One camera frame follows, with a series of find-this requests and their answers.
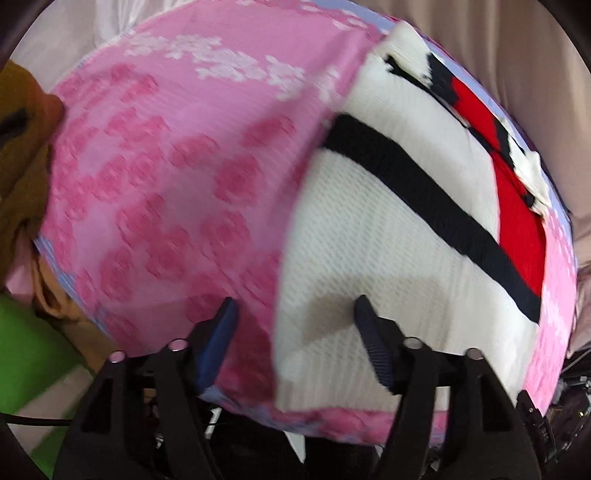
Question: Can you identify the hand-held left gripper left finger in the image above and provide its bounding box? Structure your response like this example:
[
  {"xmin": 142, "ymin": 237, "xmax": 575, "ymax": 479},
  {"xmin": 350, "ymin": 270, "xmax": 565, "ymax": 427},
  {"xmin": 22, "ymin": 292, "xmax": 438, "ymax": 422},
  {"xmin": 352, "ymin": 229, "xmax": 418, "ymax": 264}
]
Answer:
[{"xmin": 53, "ymin": 298, "xmax": 240, "ymax": 480}]

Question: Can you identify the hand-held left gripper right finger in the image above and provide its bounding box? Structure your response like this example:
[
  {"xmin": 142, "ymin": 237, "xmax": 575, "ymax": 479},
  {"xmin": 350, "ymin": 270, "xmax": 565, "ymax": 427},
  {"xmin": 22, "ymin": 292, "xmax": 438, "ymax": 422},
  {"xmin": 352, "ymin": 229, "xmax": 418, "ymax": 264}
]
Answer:
[{"xmin": 353, "ymin": 295, "xmax": 534, "ymax": 480}]

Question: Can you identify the white knit sweater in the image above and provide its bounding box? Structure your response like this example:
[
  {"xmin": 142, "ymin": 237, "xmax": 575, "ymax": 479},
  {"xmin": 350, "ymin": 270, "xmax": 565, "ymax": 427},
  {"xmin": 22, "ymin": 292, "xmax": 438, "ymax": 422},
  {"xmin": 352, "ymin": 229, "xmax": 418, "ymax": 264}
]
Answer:
[{"xmin": 274, "ymin": 21, "xmax": 555, "ymax": 414}]

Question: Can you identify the pink floral bedsheet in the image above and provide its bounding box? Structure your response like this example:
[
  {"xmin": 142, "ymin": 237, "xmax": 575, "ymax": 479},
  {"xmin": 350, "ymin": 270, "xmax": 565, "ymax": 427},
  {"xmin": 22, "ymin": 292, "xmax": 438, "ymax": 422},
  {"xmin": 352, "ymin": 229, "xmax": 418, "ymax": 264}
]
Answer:
[{"xmin": 34, "ymin": 0, "xmax": 578, "ymax": 446}]

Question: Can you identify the green cloth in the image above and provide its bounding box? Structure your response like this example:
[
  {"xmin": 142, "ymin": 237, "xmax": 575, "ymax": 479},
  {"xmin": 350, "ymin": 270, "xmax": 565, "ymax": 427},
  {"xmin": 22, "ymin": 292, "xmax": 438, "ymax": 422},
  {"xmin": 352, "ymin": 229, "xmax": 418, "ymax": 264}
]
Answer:
[{"xmin": 0, "ymin": 293, "xmax": 93, "ymax": 478}]

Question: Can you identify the beige curtain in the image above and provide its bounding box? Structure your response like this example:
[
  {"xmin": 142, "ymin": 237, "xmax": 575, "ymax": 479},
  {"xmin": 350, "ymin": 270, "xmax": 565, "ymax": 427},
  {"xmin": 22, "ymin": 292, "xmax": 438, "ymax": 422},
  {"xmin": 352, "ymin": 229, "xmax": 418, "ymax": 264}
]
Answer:
[{"xmin": 383, "ymin": 0, "xmax": 591, "ymax": 278}]

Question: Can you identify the white satin curtain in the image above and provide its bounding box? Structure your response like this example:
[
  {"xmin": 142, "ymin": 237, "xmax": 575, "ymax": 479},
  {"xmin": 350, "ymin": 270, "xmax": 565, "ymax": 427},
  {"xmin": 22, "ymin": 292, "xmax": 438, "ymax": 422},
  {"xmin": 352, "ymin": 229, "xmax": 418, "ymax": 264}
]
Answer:
[{"xmin": 9, "ymin": 0, "xmax": 153, "ymax": 70}]

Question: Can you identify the black cable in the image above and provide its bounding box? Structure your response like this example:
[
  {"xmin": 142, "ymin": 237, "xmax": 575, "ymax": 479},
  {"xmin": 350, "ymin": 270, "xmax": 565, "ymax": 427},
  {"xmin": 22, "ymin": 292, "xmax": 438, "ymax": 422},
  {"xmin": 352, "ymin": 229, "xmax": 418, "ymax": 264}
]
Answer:
[{"xmin": 0, "ymin": 413, "xmax": 75, "ymax": 428}]

